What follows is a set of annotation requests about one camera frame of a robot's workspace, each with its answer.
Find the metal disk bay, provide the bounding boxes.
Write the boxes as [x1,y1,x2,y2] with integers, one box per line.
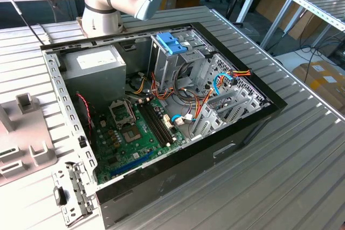
[188,89,270,142]

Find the white board connector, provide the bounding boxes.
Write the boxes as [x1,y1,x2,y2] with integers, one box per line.
[162,114,174,130]

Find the black RAM slot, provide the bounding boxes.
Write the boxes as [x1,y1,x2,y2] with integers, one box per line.
[147,101,172,145]
[139,102,167,148]
[150,100,175,143]
[143,102,170,147]

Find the grey metal drive cage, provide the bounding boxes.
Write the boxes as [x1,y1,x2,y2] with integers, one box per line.
[147,29,216,93]

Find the socket locking lever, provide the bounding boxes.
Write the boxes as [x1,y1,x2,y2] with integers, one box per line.
[126,100,136,123]

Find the green motherboard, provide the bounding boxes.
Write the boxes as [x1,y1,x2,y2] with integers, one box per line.
[91,97,188,185]

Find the CPU socket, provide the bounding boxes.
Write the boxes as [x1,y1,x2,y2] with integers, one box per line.
[120,124,142,143]

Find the metal socket cover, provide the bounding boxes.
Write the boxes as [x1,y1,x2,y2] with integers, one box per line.
[107,100,136,129]

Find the blue plastic drive latch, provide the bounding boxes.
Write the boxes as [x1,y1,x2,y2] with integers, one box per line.
[155,32,187,56]

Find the blue expansion slot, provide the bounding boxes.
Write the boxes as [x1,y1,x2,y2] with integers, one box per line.
[110,150,156,177]

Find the black open PC case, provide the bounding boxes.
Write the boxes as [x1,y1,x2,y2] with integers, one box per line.
[39,22,288,230]

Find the grey power supply box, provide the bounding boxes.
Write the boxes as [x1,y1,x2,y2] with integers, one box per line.
[61,44,127,107]

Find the brown cardboard sheet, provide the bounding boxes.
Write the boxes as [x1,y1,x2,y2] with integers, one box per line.
[255,0,324,41]

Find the black plastic case latch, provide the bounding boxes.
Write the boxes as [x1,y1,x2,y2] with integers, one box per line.
[53,186,68,206]

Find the brown cardboard floor boxes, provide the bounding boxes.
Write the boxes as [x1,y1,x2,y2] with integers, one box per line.
[292,61,345,112]

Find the grey parts rack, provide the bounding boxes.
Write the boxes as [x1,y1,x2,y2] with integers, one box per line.
[0,92,59,187]

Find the white metal shelf rack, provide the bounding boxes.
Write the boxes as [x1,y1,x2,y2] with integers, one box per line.
[260,0,345,50]

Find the blue wire with white tag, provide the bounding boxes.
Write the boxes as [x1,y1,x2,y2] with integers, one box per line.
[171,114,195,126]

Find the black wire bundle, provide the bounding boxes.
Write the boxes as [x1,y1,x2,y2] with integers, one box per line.
[174,61,211,104]

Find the colourful power supply wire bundle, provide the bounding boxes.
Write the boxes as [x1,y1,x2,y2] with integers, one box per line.
[129,72,177,103]

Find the blue data wire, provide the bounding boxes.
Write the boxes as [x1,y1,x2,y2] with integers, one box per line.
[211,71,234,96]

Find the orange yellow red power wire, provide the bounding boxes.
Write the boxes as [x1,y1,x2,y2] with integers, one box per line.
[194,68,252,120]

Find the red black twisted wire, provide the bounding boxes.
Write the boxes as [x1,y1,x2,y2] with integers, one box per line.
[75,92,95,134]

